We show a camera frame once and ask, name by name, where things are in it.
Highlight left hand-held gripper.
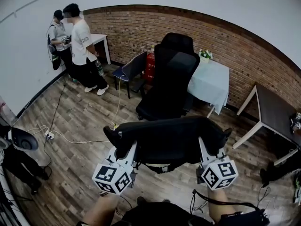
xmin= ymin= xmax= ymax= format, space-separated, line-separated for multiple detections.
xmin=91 ymin=140 xmax=138 ymax=196

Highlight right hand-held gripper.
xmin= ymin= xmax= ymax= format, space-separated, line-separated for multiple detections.
xmin=196 ymin=137 xmax=239 ymax=192

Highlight black mesh office chair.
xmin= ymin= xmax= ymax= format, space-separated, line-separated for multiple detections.
xmin=135 ymin=32 xmax=201 ymax=121

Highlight person's left forearm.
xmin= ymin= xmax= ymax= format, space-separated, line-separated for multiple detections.
xmin=82 ymin=193 xmax=118 ymax=226

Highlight person's right forearm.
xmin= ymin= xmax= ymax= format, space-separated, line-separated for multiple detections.
xmin=208 ymin=187 xmax=236 ymax=224

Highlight dark chair blue seat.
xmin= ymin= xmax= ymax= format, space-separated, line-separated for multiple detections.
xmin=112 ymin=51 xmax=148 ymax=100

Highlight table with pale cloth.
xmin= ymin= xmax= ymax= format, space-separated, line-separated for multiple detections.
xmin=187 ymin=58 xmax=230 ymax=119

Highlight person's black clothing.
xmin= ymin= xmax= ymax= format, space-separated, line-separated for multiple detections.
xmin=77 ymin=201 xmax=212 ymax=226

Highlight dark desk white legs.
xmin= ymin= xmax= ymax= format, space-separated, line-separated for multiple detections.
xmin=232 ymin=82 xmax=301 ymax=167

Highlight white power strip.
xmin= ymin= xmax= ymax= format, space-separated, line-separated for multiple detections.
xmin=44 ymin=129 xmax=57 ymax=141

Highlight clear bottle green label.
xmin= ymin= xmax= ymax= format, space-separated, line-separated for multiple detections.
xmin=95 ymin=59 xmax=105 ymax=76

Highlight pile of mixed gear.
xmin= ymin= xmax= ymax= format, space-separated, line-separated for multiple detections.
xmin=292 ymin=170 xmax=301 ymax=206

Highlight red metal box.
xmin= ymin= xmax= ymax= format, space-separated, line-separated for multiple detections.
xmin=143 ymin=52 xmax=156 ymax=80

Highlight potted white flowers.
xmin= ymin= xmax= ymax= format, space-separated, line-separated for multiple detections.
xmin=198 ymin=48 xmax=214 ymax=64

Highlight gray white device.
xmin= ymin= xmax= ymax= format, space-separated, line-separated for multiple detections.
xmin=9 ymin=127 xmax=40 ymax=152

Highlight black green bag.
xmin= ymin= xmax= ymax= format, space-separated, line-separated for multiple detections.
xmin=51 ymin=54 xmax=62 ymax=71

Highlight white table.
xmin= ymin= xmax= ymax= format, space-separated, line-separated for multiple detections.
xmin=90 ymin=33 xmax=111 ymax=65

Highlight clear plastic bag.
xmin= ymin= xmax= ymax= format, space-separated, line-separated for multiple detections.
xmin=0 ymin=95 xmax=17 ymax=128

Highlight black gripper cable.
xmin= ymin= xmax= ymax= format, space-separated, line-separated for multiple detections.
xmin=191 ymin=189 xmax=259 ymax=213

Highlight white power cable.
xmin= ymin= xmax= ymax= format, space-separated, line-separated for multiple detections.
xmin=25 ymin=125 xmax=49 ymax=137
xmin=52 ymin=131 xmax=111 ymax=144

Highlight pale yellow cable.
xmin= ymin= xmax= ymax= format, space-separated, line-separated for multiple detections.
xmin=112 ymin=75 xmax=123 ymax=127

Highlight thin black cable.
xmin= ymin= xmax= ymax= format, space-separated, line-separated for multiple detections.
xmin=257 ymin=185 xmax=276 ymax=210

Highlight black floor cable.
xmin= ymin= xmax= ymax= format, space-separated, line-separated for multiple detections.
xmin=43 ymin=78 xmax=67 ymax=172

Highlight gray wall conduit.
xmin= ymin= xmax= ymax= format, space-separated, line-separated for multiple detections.
xmin=0 ymin=0 xmax=64 ymax=24

